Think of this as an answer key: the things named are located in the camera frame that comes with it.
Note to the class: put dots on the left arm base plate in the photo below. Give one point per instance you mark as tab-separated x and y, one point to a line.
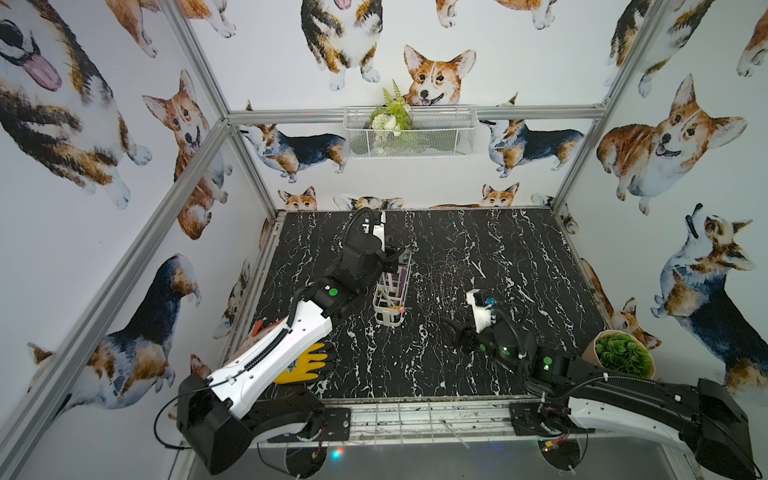
332	424

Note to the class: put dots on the purple toothbrush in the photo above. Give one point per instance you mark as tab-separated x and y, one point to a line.
402	281

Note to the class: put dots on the white toothbrush holder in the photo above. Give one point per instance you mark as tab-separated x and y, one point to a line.
382	303

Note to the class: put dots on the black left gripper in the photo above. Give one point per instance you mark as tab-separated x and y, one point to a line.
377	258

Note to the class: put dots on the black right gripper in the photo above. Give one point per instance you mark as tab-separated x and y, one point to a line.
470	336

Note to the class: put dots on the potted green plant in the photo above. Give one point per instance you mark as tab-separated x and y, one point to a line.
620	352

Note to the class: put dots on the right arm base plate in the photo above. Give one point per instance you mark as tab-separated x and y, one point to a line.
543	420

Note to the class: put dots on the white wire basket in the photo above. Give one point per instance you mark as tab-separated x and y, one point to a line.
436	132

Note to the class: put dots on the yellow work glove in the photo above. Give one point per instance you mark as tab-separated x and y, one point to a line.
311	366

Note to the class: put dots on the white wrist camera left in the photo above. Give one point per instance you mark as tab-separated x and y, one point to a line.
375	224

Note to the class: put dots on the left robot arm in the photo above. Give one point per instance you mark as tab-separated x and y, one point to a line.
222	415

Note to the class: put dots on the green fern plant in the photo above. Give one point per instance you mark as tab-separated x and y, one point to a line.
389	121

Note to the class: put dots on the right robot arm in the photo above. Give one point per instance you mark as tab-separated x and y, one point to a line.
571	396

